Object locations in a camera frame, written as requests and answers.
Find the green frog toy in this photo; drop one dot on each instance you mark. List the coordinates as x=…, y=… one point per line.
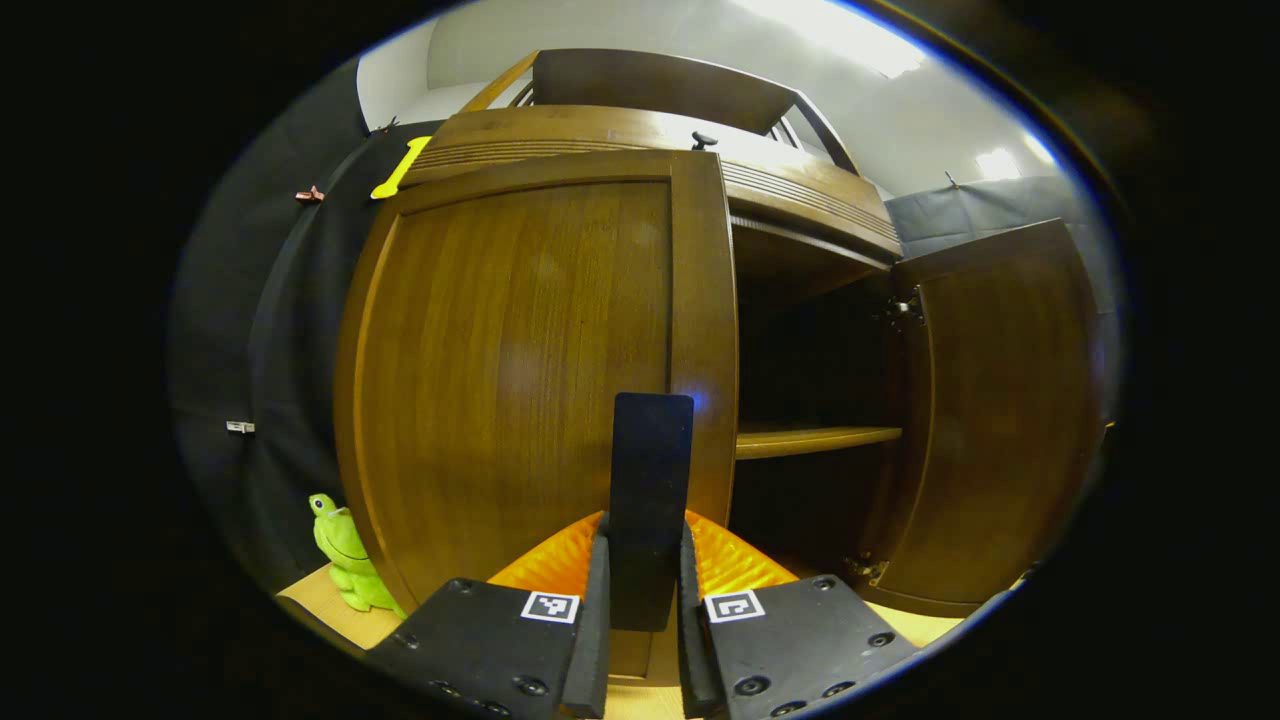
x=345, y=555

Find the silver clip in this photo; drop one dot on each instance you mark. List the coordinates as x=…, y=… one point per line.
x=240, y=427

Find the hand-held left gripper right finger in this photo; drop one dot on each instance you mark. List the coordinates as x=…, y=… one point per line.
x=695, y=640

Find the black round drawer knob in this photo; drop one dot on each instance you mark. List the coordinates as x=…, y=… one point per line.
x=703, y=140

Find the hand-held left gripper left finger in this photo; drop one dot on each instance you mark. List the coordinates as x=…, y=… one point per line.
x=592, y=640

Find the wooden inner shelf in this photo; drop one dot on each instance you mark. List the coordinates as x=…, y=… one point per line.
x=810, y=440

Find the large ceiling light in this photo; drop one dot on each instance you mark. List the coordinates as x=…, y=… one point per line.
x=850, y=30

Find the metal door hinge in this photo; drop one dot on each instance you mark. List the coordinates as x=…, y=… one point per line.
x=903, y=308
x=868, y=570

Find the red clip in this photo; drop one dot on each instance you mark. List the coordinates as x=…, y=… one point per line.
x=310, y=195

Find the wooden cabinet door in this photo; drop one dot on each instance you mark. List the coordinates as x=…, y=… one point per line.
x=1000, y=400
x=500, y=360

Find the small ceiling light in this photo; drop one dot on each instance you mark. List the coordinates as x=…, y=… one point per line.
x=998, y=163

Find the wooden double-door shoe cabinet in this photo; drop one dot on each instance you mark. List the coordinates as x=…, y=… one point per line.
x=650, y=80

